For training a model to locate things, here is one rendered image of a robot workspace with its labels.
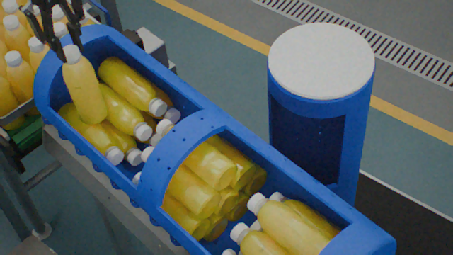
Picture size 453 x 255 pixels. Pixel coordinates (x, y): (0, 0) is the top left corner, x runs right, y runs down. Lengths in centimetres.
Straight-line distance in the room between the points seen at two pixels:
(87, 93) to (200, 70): 169
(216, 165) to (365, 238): 34
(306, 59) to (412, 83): 144
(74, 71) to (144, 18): 202
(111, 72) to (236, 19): 184
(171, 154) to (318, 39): 64
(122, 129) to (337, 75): 56
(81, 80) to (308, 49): 62
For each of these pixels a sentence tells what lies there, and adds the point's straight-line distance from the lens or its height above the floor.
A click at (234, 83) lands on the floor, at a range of 309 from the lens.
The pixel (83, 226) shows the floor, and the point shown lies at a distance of 275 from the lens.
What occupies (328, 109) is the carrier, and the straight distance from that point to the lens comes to 168.
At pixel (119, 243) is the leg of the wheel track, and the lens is 225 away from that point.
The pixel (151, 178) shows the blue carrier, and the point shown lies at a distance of 136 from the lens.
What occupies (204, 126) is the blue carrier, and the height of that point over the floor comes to 123.
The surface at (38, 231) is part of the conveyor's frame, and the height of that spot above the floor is 4.
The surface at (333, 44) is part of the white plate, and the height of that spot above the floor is 104.
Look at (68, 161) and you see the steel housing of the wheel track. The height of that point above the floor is 87.
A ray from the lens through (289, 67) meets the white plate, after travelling 172.
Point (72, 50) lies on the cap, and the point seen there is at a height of 129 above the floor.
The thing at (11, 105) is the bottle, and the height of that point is 99.
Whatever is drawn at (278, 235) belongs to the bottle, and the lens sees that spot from 127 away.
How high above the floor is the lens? 228
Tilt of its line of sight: 51 degrees down
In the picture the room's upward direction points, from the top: 6 degrees counter-clockwise
